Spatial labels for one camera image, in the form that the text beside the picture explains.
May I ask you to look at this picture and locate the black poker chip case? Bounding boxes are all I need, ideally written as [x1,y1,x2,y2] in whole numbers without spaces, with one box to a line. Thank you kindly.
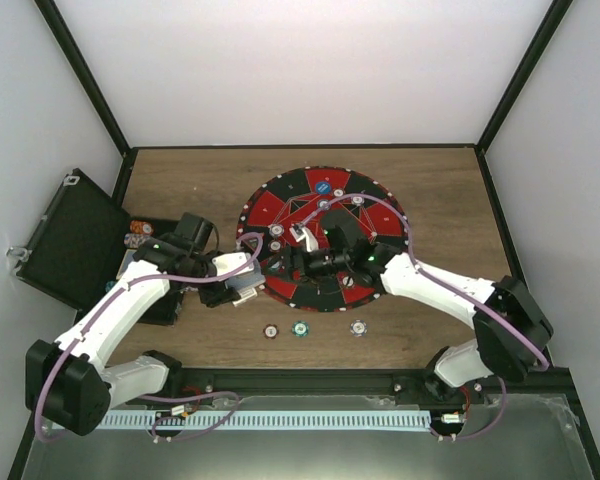
[16,168,179,316]

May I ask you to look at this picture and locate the perforated light blue rail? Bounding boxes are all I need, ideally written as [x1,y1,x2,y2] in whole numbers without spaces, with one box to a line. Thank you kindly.
[99,410,431,432]

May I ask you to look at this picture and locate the card box in case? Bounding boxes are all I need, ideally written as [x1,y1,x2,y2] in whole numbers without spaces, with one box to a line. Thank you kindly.
[115,249,136,280]

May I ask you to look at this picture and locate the teal chip seat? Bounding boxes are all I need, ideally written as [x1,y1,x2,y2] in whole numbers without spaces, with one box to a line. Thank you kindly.
[317,199,330,211]

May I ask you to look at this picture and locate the blue orange chip stack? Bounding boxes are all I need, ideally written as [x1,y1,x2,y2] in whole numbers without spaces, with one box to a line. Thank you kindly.
[350,320,368,337]

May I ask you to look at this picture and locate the blue white chip seat three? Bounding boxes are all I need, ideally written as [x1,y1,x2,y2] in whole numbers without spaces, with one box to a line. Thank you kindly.
[269,224,284,238]

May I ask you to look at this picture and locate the blue small blind button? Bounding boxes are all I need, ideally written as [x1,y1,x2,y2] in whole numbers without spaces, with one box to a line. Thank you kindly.
[314,180,332,195]

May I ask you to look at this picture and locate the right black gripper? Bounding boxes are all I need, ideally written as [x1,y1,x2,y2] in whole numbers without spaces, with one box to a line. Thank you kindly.
[262,245,351,289]

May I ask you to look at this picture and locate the black front mounting rail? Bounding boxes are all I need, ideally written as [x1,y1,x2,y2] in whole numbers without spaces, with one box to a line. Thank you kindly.
[129,366,572,407]

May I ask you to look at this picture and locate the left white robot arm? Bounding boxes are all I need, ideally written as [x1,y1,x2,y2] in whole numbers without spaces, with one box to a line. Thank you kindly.
[25,213,227,442]

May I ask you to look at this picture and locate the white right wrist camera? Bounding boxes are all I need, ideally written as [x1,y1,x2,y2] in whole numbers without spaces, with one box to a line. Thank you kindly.
[290,223,319,253]

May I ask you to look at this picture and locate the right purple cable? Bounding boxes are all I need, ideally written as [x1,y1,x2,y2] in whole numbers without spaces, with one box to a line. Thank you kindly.
[299,194,551,444]

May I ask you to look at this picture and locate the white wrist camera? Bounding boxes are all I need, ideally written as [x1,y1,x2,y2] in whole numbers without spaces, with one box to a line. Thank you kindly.
[290,223,319,253]
[212,252,254,278]

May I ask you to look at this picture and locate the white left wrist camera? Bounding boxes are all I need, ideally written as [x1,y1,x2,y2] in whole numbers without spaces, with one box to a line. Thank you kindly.
[212,252,254,278]

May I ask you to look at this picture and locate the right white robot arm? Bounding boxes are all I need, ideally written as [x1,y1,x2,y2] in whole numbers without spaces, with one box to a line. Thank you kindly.
[263,210,553,403]

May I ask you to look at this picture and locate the brown 100 chip stack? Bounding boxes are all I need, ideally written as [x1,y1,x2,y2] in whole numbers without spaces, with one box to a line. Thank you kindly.
[263,324,279,339]

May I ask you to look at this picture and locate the teal chip stack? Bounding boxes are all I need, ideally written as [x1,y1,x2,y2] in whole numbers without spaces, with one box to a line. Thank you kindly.
[291,321,310,337]

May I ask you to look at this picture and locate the chips in case top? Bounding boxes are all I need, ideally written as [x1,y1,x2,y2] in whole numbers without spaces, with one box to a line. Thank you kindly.
[123,220,155,249]

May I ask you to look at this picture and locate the round red black poker mat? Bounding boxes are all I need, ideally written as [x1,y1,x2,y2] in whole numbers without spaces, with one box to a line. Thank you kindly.
[237,166,409,312]

